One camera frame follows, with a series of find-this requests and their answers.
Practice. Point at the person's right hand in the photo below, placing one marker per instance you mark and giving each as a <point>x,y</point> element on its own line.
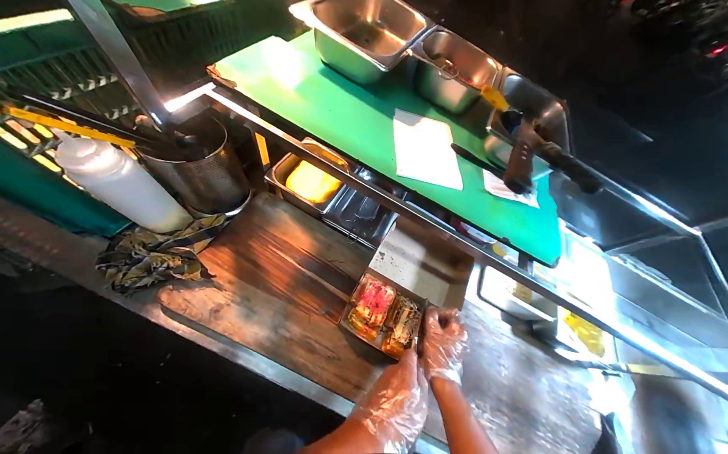
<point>444,350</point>

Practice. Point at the person's left hand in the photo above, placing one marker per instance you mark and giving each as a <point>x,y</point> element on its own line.
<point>395,398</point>

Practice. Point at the person's left fingers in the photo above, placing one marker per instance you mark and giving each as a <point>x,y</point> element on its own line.
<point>408,371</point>

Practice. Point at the person's right fingers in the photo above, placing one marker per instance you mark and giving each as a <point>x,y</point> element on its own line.
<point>439,320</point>

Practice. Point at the cardboard food box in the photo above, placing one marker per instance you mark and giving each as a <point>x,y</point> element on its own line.
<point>424,265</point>

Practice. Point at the person's right forearm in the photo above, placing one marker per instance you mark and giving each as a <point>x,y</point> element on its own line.
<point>462,416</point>

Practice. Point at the person's left forearm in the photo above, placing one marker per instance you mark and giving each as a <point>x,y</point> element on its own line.
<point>345,439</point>

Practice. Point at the toast with brown topping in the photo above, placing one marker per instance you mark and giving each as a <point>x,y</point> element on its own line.
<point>404,325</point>

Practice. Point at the toast with red topping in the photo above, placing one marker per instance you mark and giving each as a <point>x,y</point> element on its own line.
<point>373,306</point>

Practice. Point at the rectangular light food container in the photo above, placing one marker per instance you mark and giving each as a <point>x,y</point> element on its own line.
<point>509,301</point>

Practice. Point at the steel pan with dark contents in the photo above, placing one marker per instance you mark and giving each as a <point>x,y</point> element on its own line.
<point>361,211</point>

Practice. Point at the yellow plastic packet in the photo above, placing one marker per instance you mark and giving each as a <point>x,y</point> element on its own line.
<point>584,333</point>

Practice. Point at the crumpled white napkin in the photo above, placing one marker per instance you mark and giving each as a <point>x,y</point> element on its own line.
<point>510,190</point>

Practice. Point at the wooden cutting board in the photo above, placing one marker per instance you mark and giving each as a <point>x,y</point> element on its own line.
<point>276,284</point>

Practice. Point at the white paper sheet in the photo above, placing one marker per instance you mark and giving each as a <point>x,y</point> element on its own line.
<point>426,151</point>

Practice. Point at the yellow spread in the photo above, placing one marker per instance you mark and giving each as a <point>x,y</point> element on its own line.
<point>312,181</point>

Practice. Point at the steel pan with yellow spread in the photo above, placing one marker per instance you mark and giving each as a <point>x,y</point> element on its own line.
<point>283,176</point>

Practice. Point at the green shelf board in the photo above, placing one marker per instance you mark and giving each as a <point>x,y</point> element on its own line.
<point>351,126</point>

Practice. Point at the steel pan with small utensil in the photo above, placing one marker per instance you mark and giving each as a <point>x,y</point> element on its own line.
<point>439,82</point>

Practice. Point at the metal utensil in pan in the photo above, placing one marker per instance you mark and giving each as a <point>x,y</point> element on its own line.
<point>447,69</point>

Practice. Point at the perforated metal cylinder container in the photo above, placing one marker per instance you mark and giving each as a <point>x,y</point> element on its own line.
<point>203,180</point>

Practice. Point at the checkered cloth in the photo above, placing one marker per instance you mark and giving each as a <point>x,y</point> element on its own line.
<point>156,255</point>

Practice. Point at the large empty steel pan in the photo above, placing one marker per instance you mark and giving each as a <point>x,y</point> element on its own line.
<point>361,53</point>

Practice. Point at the white squeeze bottle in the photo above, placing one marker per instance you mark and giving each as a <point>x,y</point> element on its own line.
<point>124,183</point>

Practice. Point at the green plastic crate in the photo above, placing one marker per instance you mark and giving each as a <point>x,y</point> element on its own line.
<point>30,151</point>

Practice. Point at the metal cart frame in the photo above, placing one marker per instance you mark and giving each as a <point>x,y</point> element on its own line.
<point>503,263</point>

